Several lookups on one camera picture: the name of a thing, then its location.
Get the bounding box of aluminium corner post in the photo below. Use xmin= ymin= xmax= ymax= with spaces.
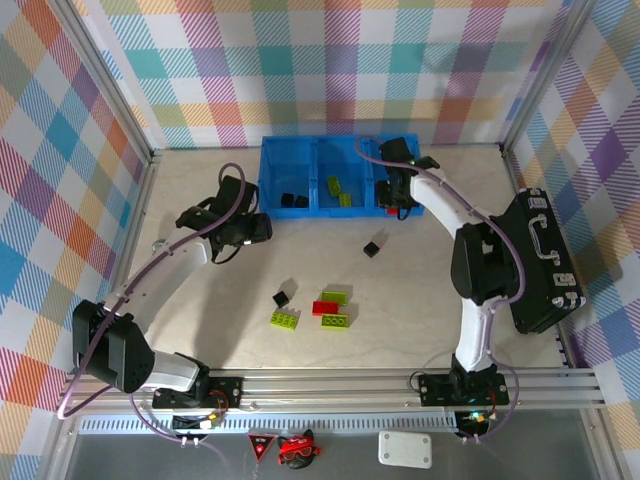
xmin=47 ymin=0 xmax=164 ymax=169
xmin=499 ymin=0 xmax=601 ymax=156

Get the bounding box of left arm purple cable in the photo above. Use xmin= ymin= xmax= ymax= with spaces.
xmin=57 ymin=163 xmax=249 ymax=469

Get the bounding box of black hard case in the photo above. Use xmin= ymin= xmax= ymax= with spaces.
xmin=489 ymin=188 xmax=587 ymax=335

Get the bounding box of red triangle sticker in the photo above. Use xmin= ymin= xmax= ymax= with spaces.
xmin=247 ymin=433 xmax=274 ymax=464

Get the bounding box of white rectangular plate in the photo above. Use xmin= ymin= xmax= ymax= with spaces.
xmin=377 ymin=430 xmax=434 ymax=470

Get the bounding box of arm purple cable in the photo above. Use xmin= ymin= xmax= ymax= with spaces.
xmin=353 ymin=134 xmax=526 ymax=444
xmin=57 ymin=163 xmax=249 ymax=469

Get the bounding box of blue plastic bin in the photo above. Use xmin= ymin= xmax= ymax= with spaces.
xmin=310 ymin=135 xmax=374 ymax=220
xmin=367 ymin=133 xmax=425 ymax=219
xmin=258 ymin=137 xmax=319 ymax=221

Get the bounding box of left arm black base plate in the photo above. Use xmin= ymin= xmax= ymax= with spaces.
xmin=151 ymin=377 xmax=245 ymax=410

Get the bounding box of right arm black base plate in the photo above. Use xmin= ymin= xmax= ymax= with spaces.
xmin=417 ymin=372 xmax=511 ymax=407

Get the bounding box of aluminium cross rail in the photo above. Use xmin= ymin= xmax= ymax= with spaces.
xmin=53 ymin=368 xmax=609 ymax=415

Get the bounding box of slotted grey cable duct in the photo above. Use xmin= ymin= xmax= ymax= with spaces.
xmin=78 ymin=412 xmax=460 ymax=436

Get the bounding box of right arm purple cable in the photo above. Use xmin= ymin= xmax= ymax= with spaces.
xmin=353 ymin=134 xmax=526 ymax=444

